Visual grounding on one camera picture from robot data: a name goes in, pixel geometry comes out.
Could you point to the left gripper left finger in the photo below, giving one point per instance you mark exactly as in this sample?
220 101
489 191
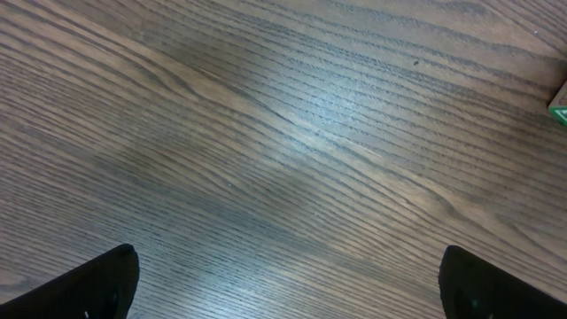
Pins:
98 289

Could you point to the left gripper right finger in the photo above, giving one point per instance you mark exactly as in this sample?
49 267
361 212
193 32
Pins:
472 288

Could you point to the white green block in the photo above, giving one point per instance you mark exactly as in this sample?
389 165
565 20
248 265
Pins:
558 105

